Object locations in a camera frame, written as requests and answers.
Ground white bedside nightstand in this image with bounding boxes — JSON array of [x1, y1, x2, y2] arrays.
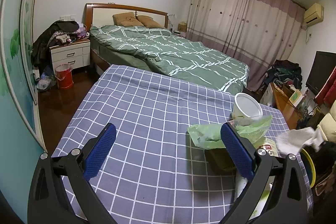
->
[[50, 39, 91, 70]]

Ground cream padded jacket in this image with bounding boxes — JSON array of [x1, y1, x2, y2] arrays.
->
[[317, 113, 336, 143]]

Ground brown pillow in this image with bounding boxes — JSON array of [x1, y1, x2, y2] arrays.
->
[[112, 12, 143, 27], [137, 15, 163, 28]]

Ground green plastic bag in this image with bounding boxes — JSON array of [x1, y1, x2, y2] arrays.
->
[[187, 115, 272, 149]]

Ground painted sliding wardrobe door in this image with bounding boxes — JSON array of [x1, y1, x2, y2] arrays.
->
[[1, 0, 45, 147]]

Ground black television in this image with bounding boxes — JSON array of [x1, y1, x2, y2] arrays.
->
[[306, 51, 336, 95]]

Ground white air conditioner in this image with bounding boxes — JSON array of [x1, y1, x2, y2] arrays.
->
[[303, 3, 324, 27]]

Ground right brown pillow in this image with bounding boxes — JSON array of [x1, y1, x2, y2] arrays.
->
[[137, 15, 163, 28]]

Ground tissue box on far nightstand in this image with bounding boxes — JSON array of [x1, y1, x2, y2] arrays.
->
[[177, 22, 187, 32]]

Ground clothes pile by curtain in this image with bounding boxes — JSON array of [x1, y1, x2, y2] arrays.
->
[[263, 60, 302, 90]]

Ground white plastic cup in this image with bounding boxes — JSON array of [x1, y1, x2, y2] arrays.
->
[[231, 93, 263, 119]]

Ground white tissue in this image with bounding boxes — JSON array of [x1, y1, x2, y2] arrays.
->
[[276, 127, 327, 155]]

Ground blue checked tablecloth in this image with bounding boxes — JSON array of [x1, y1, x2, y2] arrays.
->
[[51, 64, 314, 224]]

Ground wooden side desk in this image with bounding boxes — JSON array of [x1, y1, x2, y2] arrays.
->
[[270, 83, 303, 130]]

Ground small white red bottle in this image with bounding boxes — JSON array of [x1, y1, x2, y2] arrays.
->
[[254, 136, 278, 157]]

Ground red bucket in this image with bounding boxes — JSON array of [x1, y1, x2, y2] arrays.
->
[[55, 64, 74, 89]]

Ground left brown pillow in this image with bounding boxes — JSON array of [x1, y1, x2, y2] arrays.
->
[[112, 12, 143, 27]]

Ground pile of dark clothes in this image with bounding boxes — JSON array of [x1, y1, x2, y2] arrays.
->
[[31, 20, 88, 73]]

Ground yellow rimmed trash bin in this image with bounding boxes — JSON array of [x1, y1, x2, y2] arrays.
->
[[300, 148, 316, 188]]

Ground red hanging garment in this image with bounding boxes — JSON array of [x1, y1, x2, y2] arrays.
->
[[314, 68, 336, 107]]

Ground wooden bed headboard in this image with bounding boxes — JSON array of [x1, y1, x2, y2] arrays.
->
[[84, 3, 169, 30]]

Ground green patterned duvet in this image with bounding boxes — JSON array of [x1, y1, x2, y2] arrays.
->
[[90, 25, 249, 95]]

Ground pink beige curtain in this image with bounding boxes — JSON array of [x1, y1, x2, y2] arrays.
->
[[187, 0, 305, 91]]

